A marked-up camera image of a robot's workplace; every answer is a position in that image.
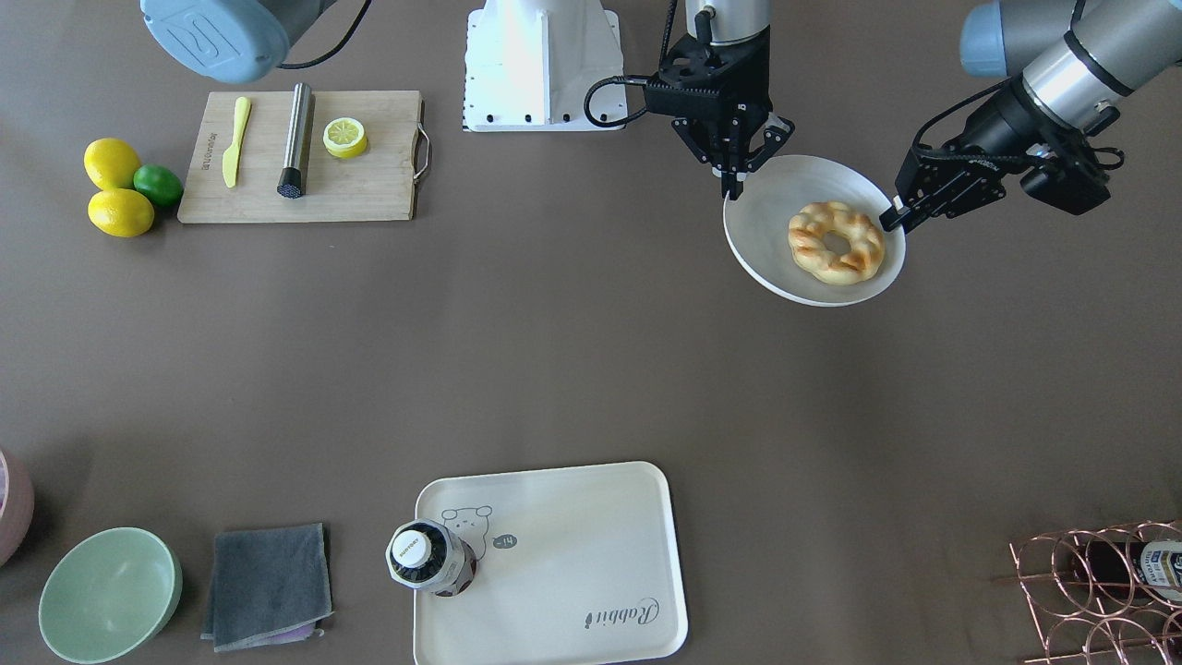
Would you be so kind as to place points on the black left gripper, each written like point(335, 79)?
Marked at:
point(993, 126)

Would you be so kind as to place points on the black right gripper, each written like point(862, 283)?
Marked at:
point(750, 95)

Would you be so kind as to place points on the white round plate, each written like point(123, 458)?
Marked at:
point(757, 227)

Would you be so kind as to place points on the twisted glazed donut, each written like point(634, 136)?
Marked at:
point(836, 244)

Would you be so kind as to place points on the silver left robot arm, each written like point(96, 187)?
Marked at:
point(1038, 123)

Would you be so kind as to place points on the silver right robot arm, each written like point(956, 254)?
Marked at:
point(241, 41)

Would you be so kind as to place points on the white rabbit tray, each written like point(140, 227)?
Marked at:
point(574, 565)

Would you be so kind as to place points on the dark tea bottle on tray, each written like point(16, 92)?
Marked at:
point(430, 558)

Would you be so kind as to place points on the bamboo cutting board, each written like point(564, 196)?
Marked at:
point(378, 186)

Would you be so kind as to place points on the tea bottle in rack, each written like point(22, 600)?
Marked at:
point(1129, 570)

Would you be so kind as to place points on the half lemon slice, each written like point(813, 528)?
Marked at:
point(345, 138)

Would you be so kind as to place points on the steel muddler black tip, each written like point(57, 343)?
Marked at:
point(291, 184)

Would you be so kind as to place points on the yellow plastic knife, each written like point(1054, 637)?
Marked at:
point(231, 155)

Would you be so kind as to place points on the green lime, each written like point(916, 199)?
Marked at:
point(160, 185)

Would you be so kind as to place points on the yellow lemon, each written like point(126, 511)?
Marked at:
point(121, 212)
point(111, 163)

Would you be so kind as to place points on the grey folded cloth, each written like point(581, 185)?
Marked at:
point(268, 587)

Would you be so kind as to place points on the mint green bowl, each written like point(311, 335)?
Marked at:
point(108, 595)

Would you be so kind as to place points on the pink bowl with ice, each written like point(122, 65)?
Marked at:
point(18, 504)

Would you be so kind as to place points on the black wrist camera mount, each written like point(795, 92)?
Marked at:
point(712, 83)

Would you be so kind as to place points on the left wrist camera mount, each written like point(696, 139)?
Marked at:
point(1076, 178)

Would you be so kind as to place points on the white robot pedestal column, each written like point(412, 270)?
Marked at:
point(530, 64)

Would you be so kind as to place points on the copper wire bottle rack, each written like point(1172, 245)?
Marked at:
point(1074, 626)

